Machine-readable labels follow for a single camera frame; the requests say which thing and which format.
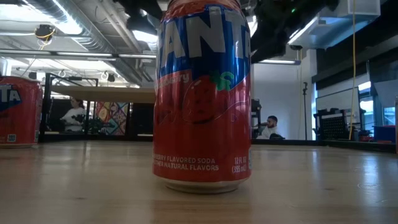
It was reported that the red Fanta strawberry can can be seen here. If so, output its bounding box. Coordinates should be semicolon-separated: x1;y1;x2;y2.
152;0;252;194
0;75;44;149

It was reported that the black tripod stand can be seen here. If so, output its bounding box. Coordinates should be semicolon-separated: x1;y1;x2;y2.
302;81;309;141

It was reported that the yellow black cord reel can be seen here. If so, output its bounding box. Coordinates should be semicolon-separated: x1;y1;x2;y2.
34;24;57;43

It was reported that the wooden shelf with black legs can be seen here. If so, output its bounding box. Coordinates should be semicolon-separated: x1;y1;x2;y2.
43;73;158;142

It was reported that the person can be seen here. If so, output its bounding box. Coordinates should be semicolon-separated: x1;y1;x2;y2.
60;97;87;133
255;115;285;140

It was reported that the long ceiling light bar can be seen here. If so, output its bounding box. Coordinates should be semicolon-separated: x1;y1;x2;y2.
257;58;302;65
0;49;158;60

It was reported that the silver ventilation duct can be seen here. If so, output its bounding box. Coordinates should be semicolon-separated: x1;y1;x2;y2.
26;0;144;85

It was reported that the white ceiling air unit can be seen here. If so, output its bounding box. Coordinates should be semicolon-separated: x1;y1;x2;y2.
287;0;382;50

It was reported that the colourful patterned poster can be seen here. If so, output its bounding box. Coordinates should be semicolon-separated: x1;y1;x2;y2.
94;101;130;136

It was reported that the black equipment rack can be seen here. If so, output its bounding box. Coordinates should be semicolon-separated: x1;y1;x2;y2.
313;108;354;141

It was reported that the blue storage bin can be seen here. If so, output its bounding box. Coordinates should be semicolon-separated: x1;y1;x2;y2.
372;124;397;143

